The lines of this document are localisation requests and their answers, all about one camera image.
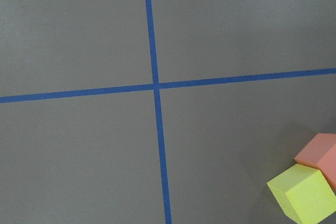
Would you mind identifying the yellow foam block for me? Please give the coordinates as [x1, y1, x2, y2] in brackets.
[267, 164, 335, 223]

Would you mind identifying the orange foam block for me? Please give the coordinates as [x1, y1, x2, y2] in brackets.
[294, 133, 335, 191]

